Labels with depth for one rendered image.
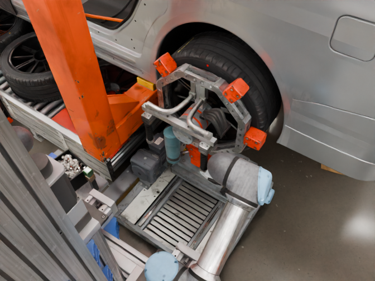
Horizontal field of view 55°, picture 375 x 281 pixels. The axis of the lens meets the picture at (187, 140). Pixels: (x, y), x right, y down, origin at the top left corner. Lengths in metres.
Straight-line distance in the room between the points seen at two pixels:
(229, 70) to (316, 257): 1.38
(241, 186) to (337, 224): 1.54
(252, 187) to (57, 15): 0.98
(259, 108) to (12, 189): 1.28
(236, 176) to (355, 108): 0.64
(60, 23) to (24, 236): 0.96
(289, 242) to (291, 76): 1.25
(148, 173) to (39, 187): 1.56
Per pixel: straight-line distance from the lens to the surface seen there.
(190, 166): 2.45
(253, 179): 1.20
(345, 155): 1.82
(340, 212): 2.71
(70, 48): 1.63
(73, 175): 2.13
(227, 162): 1.22
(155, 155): 2.32
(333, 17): 1.43
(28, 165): 0.71
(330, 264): 2.53
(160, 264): 1.28
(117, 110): 2.08
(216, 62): 1.71
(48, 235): 0.87
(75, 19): 1.61
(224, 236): 1.22
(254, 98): 1.72
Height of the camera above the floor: 2.25
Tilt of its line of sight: 52 degrees down
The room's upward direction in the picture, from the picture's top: 2 degrees counter-clockwise
